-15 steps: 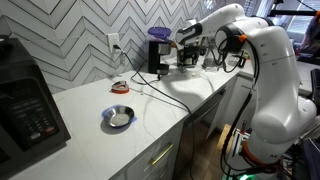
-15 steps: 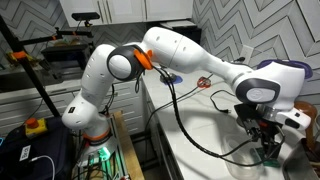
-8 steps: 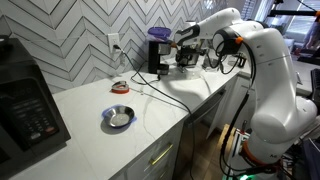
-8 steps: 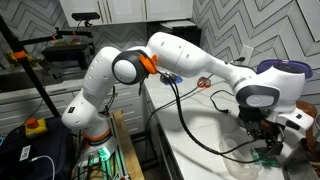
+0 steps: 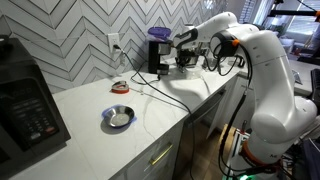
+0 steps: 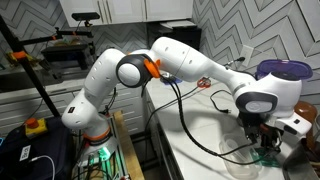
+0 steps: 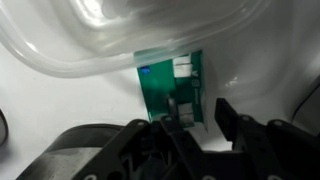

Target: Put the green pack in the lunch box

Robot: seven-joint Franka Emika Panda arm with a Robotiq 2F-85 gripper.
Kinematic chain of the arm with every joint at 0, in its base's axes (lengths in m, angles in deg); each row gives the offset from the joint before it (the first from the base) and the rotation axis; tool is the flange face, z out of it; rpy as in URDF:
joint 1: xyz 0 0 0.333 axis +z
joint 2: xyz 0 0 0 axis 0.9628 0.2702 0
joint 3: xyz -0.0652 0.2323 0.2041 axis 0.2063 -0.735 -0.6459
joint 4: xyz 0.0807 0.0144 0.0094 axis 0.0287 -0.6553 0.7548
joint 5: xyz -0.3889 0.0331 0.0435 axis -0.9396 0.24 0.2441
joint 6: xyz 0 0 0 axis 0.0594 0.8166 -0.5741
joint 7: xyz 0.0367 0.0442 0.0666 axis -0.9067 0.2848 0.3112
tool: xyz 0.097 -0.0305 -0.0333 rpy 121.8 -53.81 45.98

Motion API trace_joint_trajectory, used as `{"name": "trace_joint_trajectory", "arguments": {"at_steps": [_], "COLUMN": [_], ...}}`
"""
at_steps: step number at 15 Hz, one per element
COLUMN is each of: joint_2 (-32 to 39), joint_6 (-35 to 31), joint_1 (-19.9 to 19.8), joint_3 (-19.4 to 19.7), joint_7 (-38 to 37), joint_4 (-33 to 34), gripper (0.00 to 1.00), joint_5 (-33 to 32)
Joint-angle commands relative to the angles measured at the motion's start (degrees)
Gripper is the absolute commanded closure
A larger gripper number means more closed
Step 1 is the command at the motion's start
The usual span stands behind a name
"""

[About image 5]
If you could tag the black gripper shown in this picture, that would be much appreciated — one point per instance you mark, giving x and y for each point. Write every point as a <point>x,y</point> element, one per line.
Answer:
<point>187,58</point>

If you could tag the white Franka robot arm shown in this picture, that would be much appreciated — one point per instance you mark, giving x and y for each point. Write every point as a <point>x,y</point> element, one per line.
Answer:
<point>276,83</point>

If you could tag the clear plastic lunch box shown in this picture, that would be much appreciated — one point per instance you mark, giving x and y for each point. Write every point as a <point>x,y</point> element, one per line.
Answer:
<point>201,75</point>

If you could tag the black silver coffee maker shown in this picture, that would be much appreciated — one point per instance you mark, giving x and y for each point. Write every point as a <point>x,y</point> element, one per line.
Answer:
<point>155,58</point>

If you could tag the purple lidded plastic container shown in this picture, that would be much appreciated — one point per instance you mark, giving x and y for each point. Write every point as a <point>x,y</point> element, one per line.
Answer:
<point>159,32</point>

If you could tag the red tape roll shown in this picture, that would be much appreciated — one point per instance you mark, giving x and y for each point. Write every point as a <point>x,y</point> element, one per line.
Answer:
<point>120,89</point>

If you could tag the small metal bowl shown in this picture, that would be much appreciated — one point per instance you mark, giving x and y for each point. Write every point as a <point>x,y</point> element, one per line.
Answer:
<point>119,116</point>

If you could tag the black overhead bar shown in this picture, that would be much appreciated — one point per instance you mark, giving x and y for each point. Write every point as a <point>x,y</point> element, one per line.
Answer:
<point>293,12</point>

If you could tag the black bag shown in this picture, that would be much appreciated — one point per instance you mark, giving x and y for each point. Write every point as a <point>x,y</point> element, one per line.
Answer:
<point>311,160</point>

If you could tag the black microwave oven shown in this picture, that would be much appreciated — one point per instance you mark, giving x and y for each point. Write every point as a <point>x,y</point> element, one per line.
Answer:
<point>26,110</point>

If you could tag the white wall outlet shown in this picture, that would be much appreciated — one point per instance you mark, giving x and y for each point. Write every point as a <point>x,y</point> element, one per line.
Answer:
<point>112,39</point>

